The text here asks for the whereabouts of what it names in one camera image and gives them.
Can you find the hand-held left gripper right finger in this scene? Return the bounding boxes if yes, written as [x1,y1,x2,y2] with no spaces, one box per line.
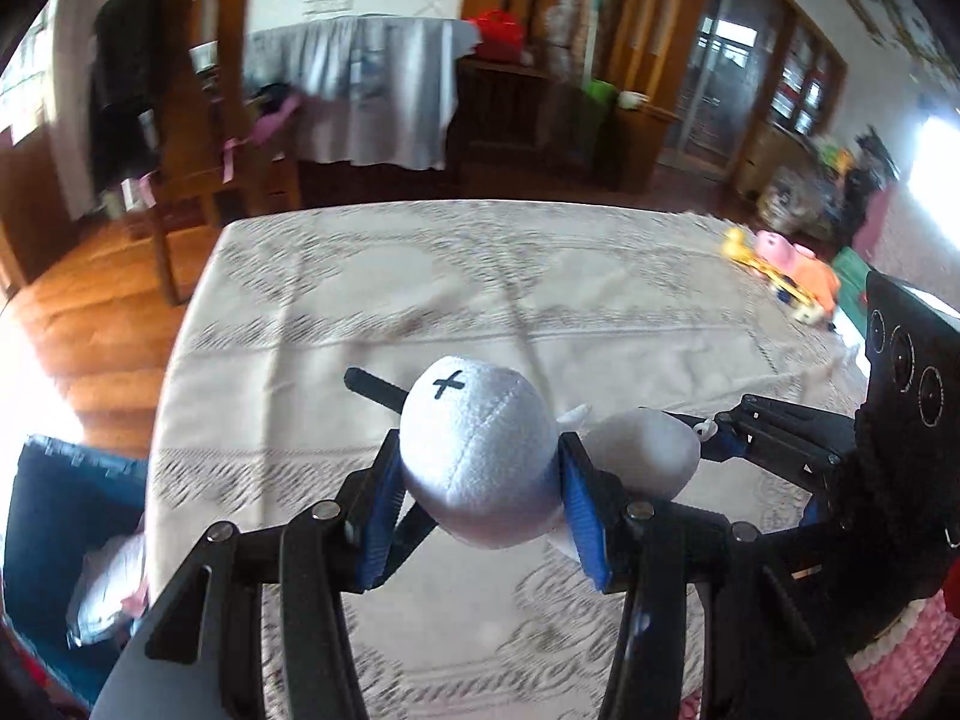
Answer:
[559,431,875,720]

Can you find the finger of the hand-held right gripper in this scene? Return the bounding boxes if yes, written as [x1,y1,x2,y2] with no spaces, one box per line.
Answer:
[343,367,412,412]
[664,394,860,500]

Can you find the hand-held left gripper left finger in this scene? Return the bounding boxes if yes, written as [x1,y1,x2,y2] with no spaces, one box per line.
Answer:
[90,427,412,720]

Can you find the white goose plush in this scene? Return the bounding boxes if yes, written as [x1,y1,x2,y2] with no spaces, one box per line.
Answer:
[399,356,702,550]

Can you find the clear pink-edged plastic bag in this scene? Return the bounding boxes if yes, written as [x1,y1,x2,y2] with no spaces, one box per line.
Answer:
[66,532,147,650]

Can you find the blue fabric container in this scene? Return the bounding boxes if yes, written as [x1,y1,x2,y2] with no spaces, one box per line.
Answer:
[4,433,151,710]

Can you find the person's right forearm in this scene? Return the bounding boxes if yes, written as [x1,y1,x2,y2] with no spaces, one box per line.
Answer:
[847,592,960,720]

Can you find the green cloth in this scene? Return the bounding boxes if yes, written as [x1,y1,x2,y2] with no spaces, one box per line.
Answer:
[832,246,875,316]

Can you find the yellow duck toy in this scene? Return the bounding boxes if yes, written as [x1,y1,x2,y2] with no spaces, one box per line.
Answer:
[721,227,818,323]

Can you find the plastic bag of toys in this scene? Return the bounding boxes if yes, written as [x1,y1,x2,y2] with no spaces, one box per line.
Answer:
[757,165,833,233]

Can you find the black bundle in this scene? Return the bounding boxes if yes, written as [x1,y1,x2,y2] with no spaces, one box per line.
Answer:
[847,127,901,241]

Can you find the cardboard box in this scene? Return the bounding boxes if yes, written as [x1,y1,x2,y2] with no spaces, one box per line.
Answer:
[739,120,807,196]

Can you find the light blue draped cloth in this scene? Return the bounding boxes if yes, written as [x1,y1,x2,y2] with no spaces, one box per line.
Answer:
[244,15,481,170]

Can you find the dark wooden side table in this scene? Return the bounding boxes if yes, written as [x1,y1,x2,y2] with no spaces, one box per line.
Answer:
[454,60,586,173]

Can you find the wooden display cabinet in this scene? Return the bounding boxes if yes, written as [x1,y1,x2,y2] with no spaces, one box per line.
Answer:
[765,22,848,136]

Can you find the green bin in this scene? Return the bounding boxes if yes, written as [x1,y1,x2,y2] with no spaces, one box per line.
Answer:
[581,79,620,158]

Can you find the glass sliding door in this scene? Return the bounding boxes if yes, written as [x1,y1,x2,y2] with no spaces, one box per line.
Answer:
[675,0,788,166]

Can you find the wooden chair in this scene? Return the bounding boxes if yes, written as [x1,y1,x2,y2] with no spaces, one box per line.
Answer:
[94,0,301,305]

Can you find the red bag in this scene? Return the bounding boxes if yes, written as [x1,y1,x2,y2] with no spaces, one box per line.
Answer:
[465,9,530,61]

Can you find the plastic wrapped roll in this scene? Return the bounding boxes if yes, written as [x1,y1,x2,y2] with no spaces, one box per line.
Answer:
[541,0,571,76]

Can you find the black jacket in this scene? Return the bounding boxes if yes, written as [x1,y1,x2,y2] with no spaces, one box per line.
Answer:
[88,0,188,188]

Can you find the teal handled broom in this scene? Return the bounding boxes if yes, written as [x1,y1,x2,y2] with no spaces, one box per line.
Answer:
[581,0,605,83]

